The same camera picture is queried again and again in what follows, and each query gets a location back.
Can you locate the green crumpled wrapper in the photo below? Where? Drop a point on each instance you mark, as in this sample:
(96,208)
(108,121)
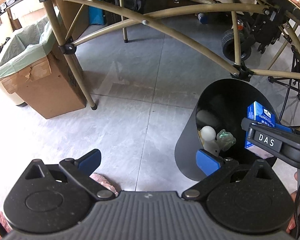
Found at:
(225,140)

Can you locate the tan folding table frame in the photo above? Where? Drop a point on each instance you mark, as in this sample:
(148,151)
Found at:
(288,7)

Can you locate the cardboard box with green liner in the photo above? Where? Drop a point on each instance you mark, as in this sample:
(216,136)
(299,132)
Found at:
(33,67)

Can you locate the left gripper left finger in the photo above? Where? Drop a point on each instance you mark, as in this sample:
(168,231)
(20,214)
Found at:
(69,180)

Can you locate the brown cardboard box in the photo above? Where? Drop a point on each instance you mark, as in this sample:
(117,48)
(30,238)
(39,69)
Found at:
(68,12)

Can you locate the blue handkerchief tissue pack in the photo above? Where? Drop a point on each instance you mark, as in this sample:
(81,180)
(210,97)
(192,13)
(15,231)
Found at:
(266,121)

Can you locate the black trolley wheel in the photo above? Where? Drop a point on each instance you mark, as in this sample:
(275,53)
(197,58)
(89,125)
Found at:
(228,47)

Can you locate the black trash bin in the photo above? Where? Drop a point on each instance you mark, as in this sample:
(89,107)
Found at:
(222,105)

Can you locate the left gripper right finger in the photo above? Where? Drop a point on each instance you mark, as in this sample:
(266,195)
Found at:
(229,179)

